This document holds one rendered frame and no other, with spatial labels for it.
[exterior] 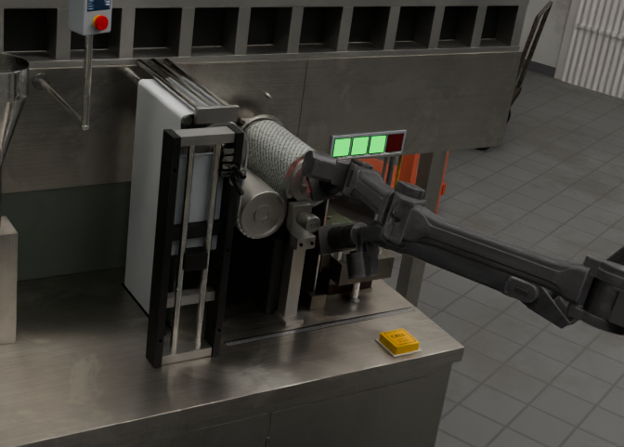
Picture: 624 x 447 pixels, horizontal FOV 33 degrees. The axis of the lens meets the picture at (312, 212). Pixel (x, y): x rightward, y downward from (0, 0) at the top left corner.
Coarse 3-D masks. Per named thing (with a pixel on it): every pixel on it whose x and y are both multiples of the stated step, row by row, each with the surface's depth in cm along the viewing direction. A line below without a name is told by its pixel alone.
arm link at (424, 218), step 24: (408, 216) 176; (432, 216) 176; (408, 240) 177; (432, 240) 175; (456, 240) 174; (480, 240) 173; (504, 264) 172; (528, 264) 170; (552, 264) 169; (576, 264) 169; (600, 264) 168; (552, 288) 169; (576, 288) 168; (576, 312) 169
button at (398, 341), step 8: (384, 336) 252; (392, 336) 252; (400, 336) 253; (408, 336) 253; (384, 344) 252; (392, 344) 249; (400, 344) 249; (408, 344) 250; (416, 344) 251; (392, 352) 250; (400, 352) 250
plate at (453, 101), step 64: (192, 64) 257; (256, 64) 266; (320, 64) 277; (384, 64) 288; (448, 64) 299; (512, 64) 312; (64, 128) 247; (128, 128) 255; (320, 128) 285; (384, 128) 297; (448, 128) 310
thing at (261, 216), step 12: (252, 180) 248; (252, 192) 243; (264, 192) 243; (276, 192) 244; (252, 204) 243; (264, 204) 245; (276, 204) 247; (240, 216) 242; (252, 216) 244; (264, 216) 246; (276, 216) 248; (252, 228) 246; (264, 228) 248; (276, 228) 249
